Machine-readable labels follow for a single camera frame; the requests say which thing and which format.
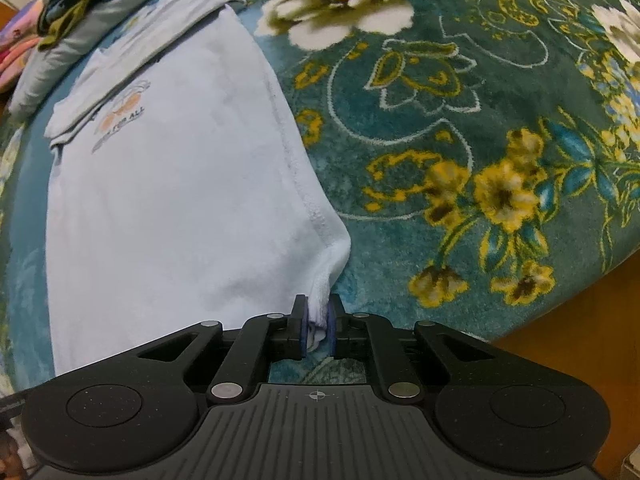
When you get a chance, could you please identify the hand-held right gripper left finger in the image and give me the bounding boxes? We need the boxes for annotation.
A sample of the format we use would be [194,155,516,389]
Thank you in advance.
[137,294,310,404]

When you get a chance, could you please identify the green floral blanket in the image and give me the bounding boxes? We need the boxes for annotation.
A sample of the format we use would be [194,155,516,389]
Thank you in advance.
[0,0,640,401]

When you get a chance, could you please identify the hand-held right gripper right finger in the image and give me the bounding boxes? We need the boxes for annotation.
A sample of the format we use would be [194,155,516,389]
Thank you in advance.
[327,294,497,404]

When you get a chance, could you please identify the olive garment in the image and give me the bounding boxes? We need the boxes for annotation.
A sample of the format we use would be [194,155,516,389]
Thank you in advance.
[37,0,97,52]

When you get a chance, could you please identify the pink floral folded blanket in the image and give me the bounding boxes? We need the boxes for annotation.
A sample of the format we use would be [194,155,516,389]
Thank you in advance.
[0,0,47,93]

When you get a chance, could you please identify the light blue printed t-shirt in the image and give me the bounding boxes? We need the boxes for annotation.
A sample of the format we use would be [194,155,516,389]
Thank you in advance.
[44,0,352,377]

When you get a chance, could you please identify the grey flower-print folded quilt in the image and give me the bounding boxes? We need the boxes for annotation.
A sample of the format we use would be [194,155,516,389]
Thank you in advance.
[7,0,168,118]

